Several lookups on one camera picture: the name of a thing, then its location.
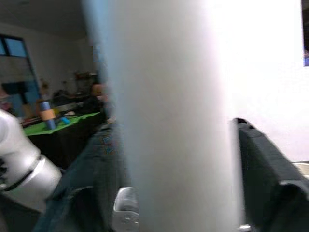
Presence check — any blue and orange cylinder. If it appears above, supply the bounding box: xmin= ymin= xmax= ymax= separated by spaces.
xmin=38 ymin=100 xmax=57 ymax=130

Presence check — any white plastic table leg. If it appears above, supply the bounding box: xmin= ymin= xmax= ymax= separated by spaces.
xmin=81 ymin=0 xmax=246 ymax=232

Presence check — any green table mat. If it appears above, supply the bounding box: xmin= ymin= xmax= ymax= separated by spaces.
xmin=23 ymin=111 xmax=101 ymax=136

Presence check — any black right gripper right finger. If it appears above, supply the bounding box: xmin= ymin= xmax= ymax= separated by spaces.
xmin=231 ymin=117 xmax=309 ymax=232

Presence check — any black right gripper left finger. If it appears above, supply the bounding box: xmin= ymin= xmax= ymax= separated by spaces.
xmin=31 ymin=122 xmax=132 ymax=232

